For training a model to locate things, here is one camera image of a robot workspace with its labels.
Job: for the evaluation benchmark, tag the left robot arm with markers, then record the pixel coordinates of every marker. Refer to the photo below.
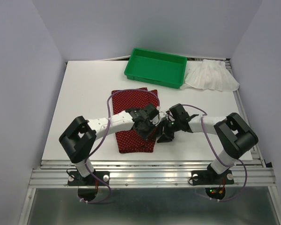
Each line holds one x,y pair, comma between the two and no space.
79,137

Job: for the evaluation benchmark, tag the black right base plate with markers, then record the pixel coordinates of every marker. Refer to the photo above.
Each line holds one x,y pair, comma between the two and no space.
209,178

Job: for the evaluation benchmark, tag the red polka dot skirt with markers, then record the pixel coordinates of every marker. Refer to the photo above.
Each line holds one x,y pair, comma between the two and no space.
137,139

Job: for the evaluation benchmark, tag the white skirt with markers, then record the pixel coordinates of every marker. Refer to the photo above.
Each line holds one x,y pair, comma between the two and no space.
209,75

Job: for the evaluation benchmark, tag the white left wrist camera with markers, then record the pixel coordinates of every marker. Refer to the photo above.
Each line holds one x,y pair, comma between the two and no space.
159,117

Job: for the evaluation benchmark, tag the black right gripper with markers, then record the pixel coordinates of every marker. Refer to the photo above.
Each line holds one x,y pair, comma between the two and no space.
166,136

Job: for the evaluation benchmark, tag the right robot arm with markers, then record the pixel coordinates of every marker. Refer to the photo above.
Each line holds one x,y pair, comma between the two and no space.
228,137

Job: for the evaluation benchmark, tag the green plastic bin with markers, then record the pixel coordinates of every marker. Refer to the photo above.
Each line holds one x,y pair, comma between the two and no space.
157,68

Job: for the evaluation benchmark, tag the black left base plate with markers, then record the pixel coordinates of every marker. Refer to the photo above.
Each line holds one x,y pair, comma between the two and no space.
75,179

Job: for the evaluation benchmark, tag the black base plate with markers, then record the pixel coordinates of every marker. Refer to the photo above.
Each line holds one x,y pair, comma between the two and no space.
75,179
209,178

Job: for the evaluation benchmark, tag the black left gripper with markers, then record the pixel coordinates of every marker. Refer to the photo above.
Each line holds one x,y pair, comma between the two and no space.
144,136

